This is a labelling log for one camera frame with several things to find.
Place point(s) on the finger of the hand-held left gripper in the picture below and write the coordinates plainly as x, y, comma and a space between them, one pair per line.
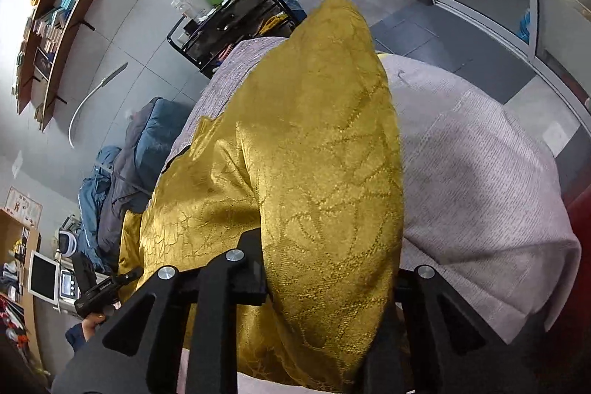
129, 276

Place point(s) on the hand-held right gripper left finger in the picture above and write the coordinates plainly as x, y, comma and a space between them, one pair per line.
249, 274

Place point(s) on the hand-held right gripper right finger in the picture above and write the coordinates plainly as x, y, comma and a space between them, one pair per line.
429, 306

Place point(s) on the yellow satin garment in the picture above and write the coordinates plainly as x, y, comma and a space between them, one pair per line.
323, 144

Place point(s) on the person's left forearm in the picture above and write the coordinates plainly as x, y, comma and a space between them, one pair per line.
74, 336

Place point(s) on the person's left hand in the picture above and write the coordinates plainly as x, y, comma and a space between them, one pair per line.
92, 324

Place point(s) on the silver appliance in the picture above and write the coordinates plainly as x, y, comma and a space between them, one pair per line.
68, 285

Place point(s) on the white monitor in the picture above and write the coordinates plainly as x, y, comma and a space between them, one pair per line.
42, 276

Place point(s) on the white round device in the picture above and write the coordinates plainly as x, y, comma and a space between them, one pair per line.
68, 242

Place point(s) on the wooden desk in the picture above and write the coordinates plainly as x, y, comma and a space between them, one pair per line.
30, 237

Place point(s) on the blue denim cloth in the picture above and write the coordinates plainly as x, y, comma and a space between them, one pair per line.
94, 191

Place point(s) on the dark grey garment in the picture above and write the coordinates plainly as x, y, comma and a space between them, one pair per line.
134, 172

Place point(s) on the pink polka dot blanket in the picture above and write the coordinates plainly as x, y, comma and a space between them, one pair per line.
471, 191

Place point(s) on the black utility cart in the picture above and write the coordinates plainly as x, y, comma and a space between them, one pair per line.
240, 15

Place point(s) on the blue bag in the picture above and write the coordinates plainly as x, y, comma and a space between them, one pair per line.
295, 8

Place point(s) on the wall poster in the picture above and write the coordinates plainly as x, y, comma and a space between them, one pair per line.
21, 204

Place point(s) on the white wall lamp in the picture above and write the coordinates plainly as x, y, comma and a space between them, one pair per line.
111, 73

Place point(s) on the wooden wall shelf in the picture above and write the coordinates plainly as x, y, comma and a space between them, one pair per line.
27, 52
57, 52

